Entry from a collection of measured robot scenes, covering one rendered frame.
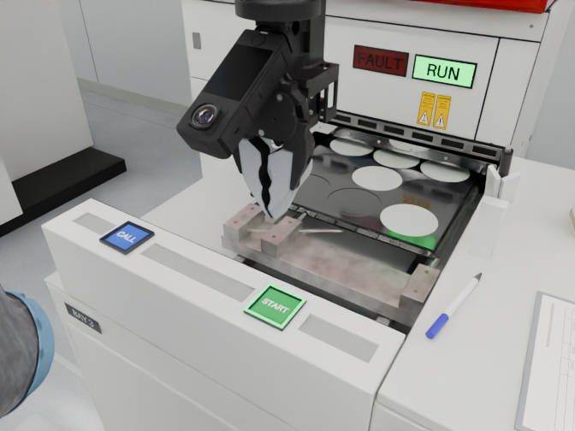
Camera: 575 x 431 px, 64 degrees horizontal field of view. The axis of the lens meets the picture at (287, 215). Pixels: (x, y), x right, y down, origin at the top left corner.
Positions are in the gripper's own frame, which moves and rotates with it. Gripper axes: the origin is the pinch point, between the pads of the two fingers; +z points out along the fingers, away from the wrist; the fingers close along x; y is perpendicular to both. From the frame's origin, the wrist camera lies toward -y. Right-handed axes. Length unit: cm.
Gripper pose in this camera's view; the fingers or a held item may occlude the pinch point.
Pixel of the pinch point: (269, 210)
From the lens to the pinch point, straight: 47.9
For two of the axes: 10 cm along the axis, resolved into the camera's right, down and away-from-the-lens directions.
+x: -8.4, -3.0, 4.4
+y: 5.4, -4.8, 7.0
